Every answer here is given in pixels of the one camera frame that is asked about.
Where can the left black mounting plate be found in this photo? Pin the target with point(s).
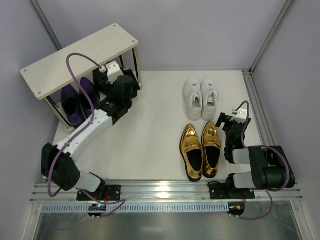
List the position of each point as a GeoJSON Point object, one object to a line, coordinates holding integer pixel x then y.
{"type": "Point", "coordinates": [107, 193]}

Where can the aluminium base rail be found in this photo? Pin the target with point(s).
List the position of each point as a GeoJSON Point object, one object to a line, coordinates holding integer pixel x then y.
{"type": "Point", "coordinates": [137, 190]}

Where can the black loafer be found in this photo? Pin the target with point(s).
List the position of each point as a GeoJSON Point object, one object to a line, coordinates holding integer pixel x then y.
{"type": "Point", "coordinates": [101, 81]}
{"type": "Point", "coordinates": [129, 72]}

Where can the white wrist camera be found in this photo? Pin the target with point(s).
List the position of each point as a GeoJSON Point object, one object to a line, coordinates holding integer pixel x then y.
{"type": "Point", "coordinates": [240, 115]}
{"type": "Point", "coordinates": [113, 71]}

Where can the black mounting plate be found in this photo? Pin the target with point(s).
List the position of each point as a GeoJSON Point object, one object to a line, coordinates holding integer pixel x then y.
{"type": "Point", "coordinates": [107, 193]}
{"type": "Point", "coordinates": [222, 191]}

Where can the gold loafer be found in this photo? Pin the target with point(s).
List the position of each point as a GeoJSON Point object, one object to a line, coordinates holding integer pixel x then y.
{"type": "Point", "coordinates": [211, 144]}
{"type": "Point", "coordinates": [192, 153]}

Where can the purple loafer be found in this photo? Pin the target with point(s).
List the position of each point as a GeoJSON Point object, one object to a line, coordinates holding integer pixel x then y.
{"type": "Point", "coordinates": [70, 102]}
{"type": "Point", "coordinates": [93, 95]}

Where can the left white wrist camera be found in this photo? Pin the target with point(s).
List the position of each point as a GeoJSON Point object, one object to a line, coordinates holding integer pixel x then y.
{"type": "Point", "coordinates": [113, 71]}

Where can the left white sneaker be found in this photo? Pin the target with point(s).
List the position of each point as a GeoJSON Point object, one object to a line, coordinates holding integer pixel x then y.
{"type": "Point", "coordinates": [193, 99]}

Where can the left aluminium frame post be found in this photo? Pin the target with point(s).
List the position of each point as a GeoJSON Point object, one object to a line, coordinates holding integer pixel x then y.
{"type": "Point", "coordinates": [45, 23]}

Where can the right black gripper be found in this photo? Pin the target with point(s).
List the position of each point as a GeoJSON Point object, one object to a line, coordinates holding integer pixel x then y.
{"type": "Point", "coordinates": [230, 123]}

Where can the right aluminium floor rail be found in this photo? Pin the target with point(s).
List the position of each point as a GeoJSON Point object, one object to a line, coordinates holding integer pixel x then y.
{"type": "Point", "coordinates": [264, 129]}

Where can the black controller board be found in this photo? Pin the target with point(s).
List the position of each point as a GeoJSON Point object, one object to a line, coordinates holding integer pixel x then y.
{"type": "Point", "coordinates": [235, 210]}
{"type": "Point", "coordinates": [95, 211]}

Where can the left black controller board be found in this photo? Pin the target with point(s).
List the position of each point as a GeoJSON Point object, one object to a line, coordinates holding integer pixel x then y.
{"type": "Point", "coordinates": [95, 211]}

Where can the white sneaker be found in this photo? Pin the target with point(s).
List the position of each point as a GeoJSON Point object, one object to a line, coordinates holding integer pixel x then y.
{"type": "Point", "coordinates": [210, 98]}
{"type": "Point", "coordinates": [193, 99]}

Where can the aluminium frame post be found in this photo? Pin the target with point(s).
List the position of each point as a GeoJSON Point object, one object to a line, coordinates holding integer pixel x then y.
{"type": "Point", "coordinates": [279, 21]}
{"type": "Point", "coordinates": [45, 23]}

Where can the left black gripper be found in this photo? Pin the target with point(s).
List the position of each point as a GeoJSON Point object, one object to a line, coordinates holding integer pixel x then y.
{"type": "Point", "coordinates": [100, 80]}

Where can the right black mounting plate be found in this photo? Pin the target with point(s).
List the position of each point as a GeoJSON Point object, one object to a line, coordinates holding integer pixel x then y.
{"type": "Point", "coordinates": [222, 191]}

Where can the white two-tier shoe shelf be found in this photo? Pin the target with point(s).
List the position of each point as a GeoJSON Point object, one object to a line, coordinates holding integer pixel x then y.
{"type": "Point", "coordinates": [50, 74]}

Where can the right black controller board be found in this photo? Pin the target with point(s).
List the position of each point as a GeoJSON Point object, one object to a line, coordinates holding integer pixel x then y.
{"type": "Point", "coordinates": [235, 210]}

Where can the right aluminium frame post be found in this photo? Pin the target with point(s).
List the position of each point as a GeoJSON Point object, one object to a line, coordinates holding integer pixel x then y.
{"type": "Point", "coordinates": [279, 21]}

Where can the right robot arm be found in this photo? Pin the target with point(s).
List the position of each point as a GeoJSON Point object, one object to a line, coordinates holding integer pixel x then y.
{"type": "Point", "coordinates": [269, 166]}

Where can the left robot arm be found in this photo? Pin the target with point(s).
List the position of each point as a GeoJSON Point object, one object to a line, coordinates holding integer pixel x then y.
{"type": "Point", "coordinates": [58, 162]}

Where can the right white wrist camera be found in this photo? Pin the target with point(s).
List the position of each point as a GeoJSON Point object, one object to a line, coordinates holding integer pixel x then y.
{"type": "Point", "coordinates": [240, 115]}

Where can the right white sneaker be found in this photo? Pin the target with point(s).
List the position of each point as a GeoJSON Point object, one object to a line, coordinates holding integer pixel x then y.
{"type": "Point", "coordinates": [210, 98]}

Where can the slotted grey cable duct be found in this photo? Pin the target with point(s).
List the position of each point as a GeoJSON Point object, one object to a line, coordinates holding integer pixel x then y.
{"type": "Point", "coordinates": [139, 207]}

